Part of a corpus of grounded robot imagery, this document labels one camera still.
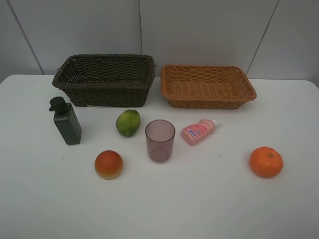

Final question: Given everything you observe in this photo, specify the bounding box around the pink lotion bottle white cap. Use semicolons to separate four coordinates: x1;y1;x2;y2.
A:
181;119;219;146

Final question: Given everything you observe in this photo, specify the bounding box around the dark green pump bottle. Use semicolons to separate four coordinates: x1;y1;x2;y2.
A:
49;97;82;145

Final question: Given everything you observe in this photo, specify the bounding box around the purple translucent plastic cup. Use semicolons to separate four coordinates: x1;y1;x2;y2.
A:
145;119;176;163

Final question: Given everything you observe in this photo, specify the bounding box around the dark brown wicker basket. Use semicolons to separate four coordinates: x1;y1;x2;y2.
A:
52;54;156;108

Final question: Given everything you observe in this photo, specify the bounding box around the orange tangerine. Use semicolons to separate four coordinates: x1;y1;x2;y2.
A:
249;146;284;178

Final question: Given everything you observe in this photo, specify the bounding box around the light orange wicker basket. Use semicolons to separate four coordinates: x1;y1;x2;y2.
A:
160;64;257;109

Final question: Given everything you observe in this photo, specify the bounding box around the green lime fruit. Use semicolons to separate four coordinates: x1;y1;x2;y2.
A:
116;110;141;137

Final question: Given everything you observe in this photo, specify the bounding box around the red orange round bun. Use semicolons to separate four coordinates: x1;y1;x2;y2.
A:
94;150;124;180

